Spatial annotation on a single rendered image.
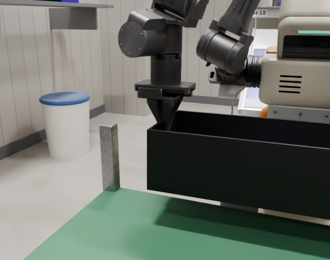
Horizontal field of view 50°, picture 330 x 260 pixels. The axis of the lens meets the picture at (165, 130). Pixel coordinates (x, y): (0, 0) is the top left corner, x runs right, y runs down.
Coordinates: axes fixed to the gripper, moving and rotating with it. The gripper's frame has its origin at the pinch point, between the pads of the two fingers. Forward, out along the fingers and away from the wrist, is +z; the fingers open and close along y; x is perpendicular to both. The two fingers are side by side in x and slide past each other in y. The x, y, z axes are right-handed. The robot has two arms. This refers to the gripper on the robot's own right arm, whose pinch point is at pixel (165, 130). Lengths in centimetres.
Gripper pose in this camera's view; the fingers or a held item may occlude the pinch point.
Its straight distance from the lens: 68.7
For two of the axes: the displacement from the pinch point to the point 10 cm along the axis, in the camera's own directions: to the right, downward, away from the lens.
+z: -0.1, 9.6, 2.8
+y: 9.4, 1.1, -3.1
